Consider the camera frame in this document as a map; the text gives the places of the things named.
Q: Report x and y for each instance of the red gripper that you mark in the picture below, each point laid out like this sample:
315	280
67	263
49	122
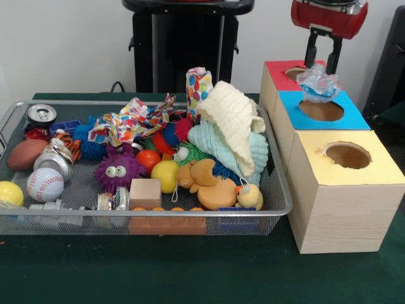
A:
329	18

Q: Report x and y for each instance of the clear plastic blue label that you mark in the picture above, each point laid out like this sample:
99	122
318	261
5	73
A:
318	85

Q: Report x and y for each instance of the cream knit cloth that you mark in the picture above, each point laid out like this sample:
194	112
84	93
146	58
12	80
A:
233	120

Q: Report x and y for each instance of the multicolour polka dot cloth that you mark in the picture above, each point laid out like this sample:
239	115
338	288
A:
199	87
130	120

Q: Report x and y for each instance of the shallow clear mesh bin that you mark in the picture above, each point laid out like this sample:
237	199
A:
278	190

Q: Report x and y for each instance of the wooden box with three holes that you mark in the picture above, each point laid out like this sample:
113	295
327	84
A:
345	202

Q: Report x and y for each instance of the black chair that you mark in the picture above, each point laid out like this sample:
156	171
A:
389	69

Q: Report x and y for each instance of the mint green cloth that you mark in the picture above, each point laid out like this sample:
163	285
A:
210	144

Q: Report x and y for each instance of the small yellow rubber duck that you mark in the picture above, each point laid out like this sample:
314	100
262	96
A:
249	197

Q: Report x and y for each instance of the orange foam duck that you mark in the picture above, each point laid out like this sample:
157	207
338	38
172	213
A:
209	188

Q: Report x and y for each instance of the small yellow ball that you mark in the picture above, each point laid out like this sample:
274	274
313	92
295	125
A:
164	176

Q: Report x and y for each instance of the wooden cube block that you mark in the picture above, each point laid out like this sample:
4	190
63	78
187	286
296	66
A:
145	194

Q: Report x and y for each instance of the purple googly-eyed monster toy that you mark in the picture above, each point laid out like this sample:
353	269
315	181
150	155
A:
118	171

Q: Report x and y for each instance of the white baseball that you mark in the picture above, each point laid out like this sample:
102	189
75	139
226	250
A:
45	185

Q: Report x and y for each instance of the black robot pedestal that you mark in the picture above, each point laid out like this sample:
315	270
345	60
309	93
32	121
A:
190	44

